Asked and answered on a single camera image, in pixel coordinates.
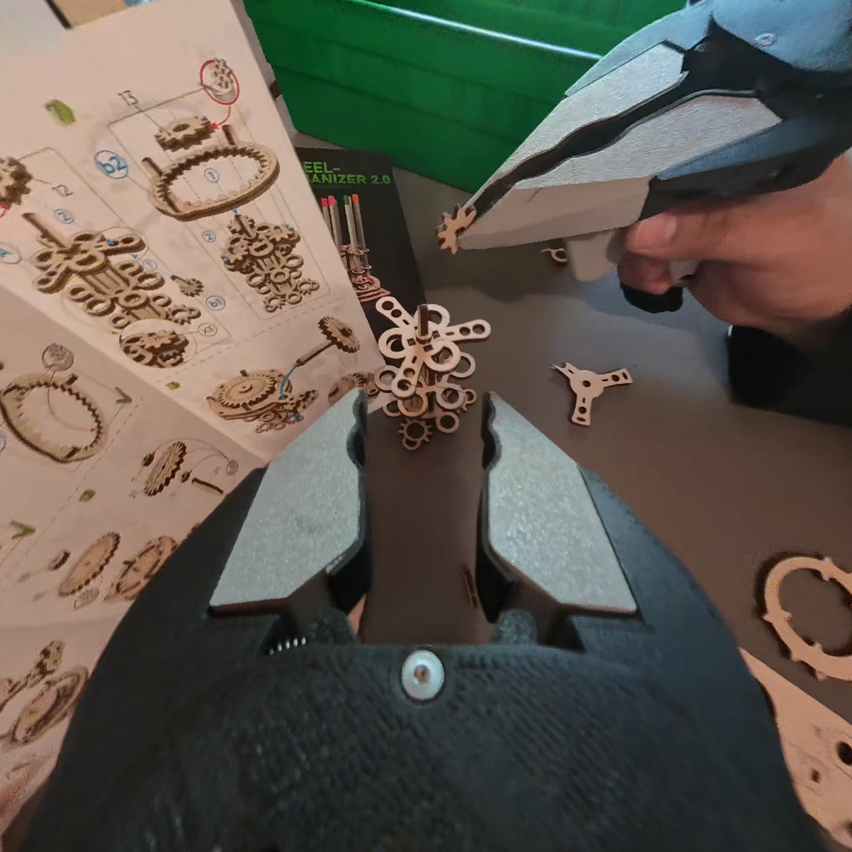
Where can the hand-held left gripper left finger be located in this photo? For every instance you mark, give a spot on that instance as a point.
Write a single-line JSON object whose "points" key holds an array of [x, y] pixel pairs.
{"points": [[293, 526]]}

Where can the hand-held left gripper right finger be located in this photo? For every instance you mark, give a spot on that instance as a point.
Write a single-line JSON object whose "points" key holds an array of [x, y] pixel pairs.
{"points": [[552, 532]]}

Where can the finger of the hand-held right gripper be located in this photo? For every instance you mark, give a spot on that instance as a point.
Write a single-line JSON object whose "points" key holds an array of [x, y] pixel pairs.
{"points": [[619, 86], [599, 180]]}

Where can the small wooden gear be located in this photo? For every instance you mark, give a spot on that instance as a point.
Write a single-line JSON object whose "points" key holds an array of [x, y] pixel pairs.
{"points": [[454, 229]]}

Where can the person's right forearm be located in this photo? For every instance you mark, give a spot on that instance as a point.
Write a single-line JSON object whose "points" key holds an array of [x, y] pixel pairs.
{"points": [[785, 373]]}

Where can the person's right hand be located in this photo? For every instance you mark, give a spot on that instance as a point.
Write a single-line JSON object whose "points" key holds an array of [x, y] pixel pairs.
{"points": [[765, 266]]}

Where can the small dark wooden peg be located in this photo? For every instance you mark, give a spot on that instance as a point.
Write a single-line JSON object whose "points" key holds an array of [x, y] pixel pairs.
{"points": [[469, 586]]}

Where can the three-armed wooden piece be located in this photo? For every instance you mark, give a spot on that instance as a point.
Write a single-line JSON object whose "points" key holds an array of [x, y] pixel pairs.
{"points": [[586, 386]]}

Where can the green plastic bin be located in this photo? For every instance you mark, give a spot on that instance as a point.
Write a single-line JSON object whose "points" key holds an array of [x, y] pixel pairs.
{"points": [[399, 86]]}

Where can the black printed box cover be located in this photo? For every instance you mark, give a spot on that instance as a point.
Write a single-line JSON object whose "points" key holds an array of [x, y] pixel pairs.
{"points": [[386, 266]]}

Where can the folded white instruction leaflet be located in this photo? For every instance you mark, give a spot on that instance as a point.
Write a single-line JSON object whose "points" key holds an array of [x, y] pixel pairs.
{"points": [[133, 266]]}

